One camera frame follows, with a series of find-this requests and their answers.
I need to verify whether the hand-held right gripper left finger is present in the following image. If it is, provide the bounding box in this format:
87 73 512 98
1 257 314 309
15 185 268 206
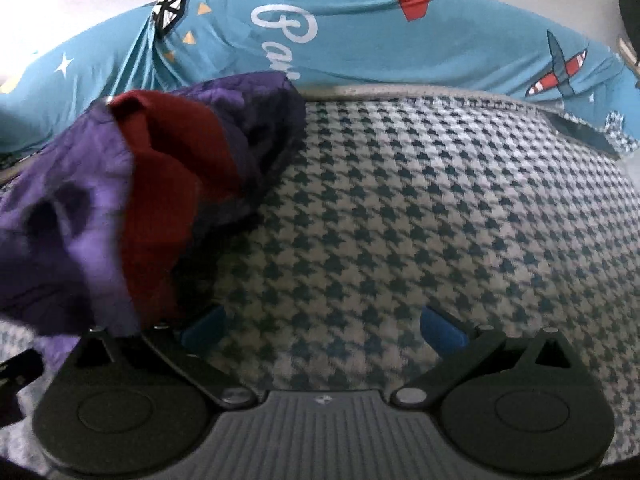
75 305 256 408

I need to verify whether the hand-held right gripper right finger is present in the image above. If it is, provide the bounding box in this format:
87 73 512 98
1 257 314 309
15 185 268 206
390 305 576 408

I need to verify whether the dark red cloth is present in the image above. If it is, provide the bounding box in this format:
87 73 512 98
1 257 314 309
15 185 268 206
107 89 251 336

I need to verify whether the purple floral garment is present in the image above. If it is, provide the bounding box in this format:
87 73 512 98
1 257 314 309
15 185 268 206
0 71 306 356

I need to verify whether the houndstooth bed mat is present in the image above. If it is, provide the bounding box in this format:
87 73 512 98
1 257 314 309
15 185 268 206
0 85 640 466

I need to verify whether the teal printed blanket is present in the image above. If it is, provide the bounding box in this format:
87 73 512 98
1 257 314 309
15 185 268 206
0 0 640 156

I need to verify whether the black object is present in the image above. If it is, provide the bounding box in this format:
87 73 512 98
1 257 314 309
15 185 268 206
617 0 640 61

